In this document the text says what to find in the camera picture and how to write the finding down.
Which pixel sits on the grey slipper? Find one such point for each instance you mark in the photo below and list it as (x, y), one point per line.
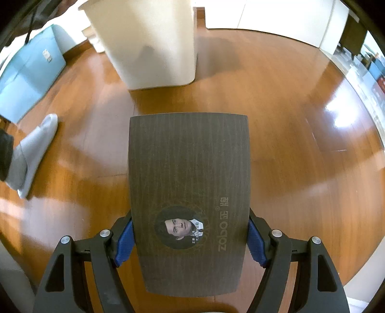
(40, 141)

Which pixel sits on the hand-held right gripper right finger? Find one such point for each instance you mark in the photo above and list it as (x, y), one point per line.
(257, 243)

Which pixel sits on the teal storage box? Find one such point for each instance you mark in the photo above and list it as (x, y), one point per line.
(27, 75)

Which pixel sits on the person's dark trouser leg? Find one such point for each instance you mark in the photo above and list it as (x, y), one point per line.
(5, 153)

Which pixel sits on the brown wood-grain box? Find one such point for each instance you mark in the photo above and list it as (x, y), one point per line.
(189, 165)

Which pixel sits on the dark wooden cabinet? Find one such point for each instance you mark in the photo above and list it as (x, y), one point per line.
(353, 33)

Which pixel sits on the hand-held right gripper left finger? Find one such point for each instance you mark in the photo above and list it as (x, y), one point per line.
(124, 240)

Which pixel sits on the cream plastic bin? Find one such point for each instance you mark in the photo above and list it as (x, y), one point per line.
(150, 45)

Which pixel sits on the person's grey sock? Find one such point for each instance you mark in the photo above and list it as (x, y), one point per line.
(18, 165)

